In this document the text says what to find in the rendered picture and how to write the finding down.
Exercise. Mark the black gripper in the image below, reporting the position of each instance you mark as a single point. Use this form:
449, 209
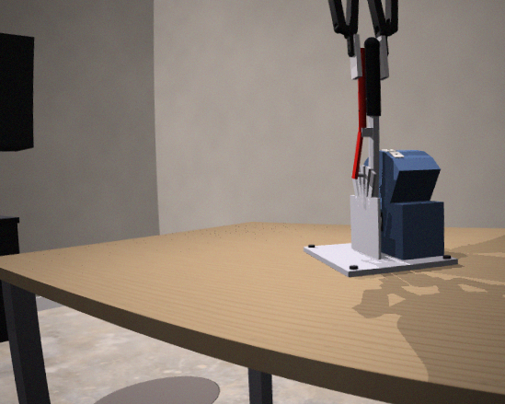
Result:
349, 29

